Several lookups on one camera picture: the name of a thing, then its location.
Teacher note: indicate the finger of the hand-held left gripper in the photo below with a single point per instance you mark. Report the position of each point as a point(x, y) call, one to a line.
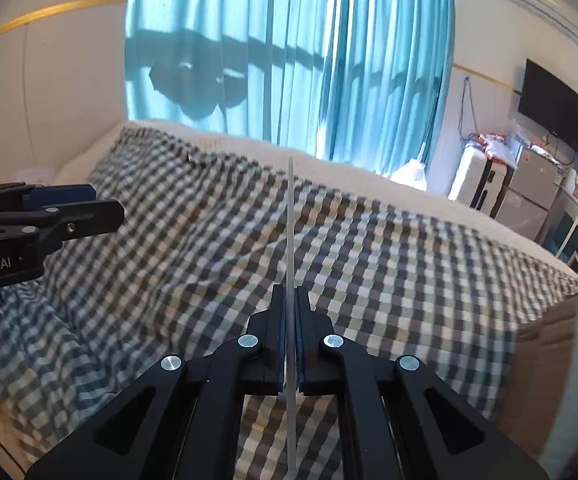
point(94, 217)
point(59, 195)

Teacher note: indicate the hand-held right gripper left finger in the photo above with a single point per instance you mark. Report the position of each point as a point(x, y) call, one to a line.
point(280, 350)

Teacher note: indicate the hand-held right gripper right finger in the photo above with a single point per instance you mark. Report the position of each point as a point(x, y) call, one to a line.
point(300, 350)

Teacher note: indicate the cardboard box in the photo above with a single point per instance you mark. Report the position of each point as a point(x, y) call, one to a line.
point(534, 370)

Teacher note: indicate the checked blanket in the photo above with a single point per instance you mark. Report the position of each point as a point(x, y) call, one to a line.
point(369, 285)

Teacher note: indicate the teal curtain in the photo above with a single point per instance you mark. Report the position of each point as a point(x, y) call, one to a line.
point(389, 60)
point(229, 25)

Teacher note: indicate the white suitcase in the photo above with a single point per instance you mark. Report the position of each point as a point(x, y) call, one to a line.
point(474, 180)

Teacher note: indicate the grey cabinet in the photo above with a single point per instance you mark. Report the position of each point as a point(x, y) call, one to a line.
point(534, 190)

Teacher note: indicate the black television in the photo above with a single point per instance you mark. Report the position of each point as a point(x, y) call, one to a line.
point(554, 105)

